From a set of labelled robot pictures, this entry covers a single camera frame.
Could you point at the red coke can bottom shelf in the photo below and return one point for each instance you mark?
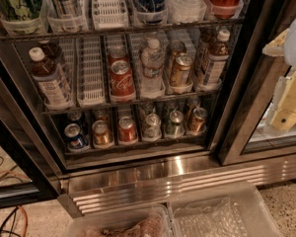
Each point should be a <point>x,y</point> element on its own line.
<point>127,130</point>

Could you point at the silver green can rear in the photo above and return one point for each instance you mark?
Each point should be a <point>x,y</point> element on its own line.
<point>146,109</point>

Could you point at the right glass fridge door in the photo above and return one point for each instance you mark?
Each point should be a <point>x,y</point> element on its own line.
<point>254,88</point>

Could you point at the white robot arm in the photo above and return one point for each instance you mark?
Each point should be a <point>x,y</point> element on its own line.
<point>290,48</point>

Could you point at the red coke can middle rear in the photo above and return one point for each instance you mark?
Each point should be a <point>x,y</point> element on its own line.
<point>117,53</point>

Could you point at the tea bottle left front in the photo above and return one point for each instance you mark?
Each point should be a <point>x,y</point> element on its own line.
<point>50,80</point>

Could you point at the gold soda can rear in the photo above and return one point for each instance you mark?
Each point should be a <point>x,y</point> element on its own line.
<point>191,103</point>

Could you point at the tea bottle right front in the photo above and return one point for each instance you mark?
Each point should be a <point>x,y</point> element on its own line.
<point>214,59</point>

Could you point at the green soda can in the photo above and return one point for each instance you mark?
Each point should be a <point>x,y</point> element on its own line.
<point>170,106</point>
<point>174,126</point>

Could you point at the steel fridge bottom grille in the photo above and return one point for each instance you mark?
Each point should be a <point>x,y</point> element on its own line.
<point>155,181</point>

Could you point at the clear plastic bin right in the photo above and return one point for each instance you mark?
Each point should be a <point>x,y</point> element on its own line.
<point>231,210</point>

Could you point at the silver green can front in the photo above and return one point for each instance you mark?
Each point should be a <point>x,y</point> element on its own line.
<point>152,126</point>

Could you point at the empty white top tray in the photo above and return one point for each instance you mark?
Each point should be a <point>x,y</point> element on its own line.
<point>109,14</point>

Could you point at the clear plastic bin left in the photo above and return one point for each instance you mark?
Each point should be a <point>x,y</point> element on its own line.
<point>136,221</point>

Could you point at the gold can middle rear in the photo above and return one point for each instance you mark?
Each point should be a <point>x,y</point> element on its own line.
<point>173,49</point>

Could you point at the tea bottle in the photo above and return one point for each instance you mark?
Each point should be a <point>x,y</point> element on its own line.
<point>52,49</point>
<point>214,59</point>
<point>207,37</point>
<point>50,80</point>

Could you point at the tea bottle left rear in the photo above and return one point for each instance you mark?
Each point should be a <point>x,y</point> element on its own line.
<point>52,49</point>

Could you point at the gold soda can front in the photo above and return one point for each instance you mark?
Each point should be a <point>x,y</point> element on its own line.
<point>197,120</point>

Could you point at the red coke can middle front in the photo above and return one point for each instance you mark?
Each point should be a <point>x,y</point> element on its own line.
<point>121,79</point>

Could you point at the orange soda can front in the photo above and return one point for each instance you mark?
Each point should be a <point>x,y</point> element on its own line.
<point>101,133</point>

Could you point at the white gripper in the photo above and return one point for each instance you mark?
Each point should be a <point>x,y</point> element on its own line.
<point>283,113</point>

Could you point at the left open fridge door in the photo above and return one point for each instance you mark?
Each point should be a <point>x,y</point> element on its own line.
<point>22,139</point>

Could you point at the clear water bottle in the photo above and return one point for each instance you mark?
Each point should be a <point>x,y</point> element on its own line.
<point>152,59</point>
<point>185,11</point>

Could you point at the silver green can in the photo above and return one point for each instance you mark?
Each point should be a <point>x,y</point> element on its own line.
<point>152,126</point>
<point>146,109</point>

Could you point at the clear water bottle top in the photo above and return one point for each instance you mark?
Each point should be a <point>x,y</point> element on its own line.
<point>185,11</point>

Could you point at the orange soda can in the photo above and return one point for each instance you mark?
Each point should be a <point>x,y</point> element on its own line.
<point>101,114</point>
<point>101,133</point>

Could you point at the tea bottle right rear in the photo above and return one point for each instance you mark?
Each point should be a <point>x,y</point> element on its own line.
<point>207,37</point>

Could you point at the silver can top shelf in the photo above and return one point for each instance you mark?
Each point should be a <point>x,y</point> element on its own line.
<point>66,9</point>

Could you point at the green soda can rear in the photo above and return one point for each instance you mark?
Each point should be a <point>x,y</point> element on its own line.
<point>170,106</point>

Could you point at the gold soda can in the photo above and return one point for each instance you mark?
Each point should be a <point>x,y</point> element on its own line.
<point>191,103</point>
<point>197,120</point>

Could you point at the orange soda can rear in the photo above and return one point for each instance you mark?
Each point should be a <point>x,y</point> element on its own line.
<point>101,114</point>

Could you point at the blue pepsi can rear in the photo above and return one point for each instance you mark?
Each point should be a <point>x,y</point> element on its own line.
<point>77,117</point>

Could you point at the blue pepsi can front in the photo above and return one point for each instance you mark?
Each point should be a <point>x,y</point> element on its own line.
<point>75,137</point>

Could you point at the green soda can front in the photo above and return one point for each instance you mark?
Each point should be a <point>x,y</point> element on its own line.
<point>174,126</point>

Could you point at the gold can middle front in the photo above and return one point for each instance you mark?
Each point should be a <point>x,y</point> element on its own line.
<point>181,70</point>

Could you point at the clear plastic bin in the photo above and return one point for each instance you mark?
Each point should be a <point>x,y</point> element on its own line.
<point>136,221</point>
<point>231,210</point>

